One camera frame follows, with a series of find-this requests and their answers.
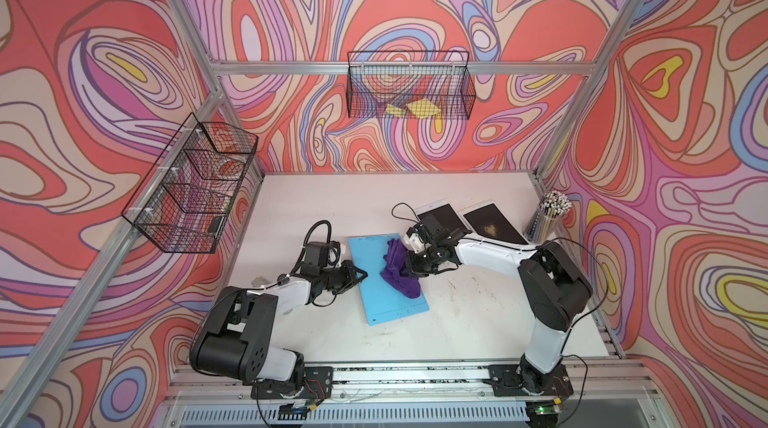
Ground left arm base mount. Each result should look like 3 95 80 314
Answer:
251 363 334 401

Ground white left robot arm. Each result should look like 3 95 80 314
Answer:
189 241 368 395

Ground cup of coloured pencils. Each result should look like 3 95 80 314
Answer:
523 190 572 245

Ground purple microfiber cloth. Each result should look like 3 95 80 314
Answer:
380 239 422 299

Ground blue white drawing tablet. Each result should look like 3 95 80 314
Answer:
348 234 429 326

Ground black wire basket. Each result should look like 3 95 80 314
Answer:
121 114 258 254
346 48 477 120

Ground black wire basket back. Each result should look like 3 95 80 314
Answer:
346 48 477 120

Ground yellow cloth in basket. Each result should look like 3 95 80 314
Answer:
384 98 442 119

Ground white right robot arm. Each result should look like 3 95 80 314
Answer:
401 215 593 375

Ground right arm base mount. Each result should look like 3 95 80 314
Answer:
482 362 574 399

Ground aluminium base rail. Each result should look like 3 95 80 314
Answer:
150 357 676 427

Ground black wire basket left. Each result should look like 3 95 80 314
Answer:
121 114 258 254

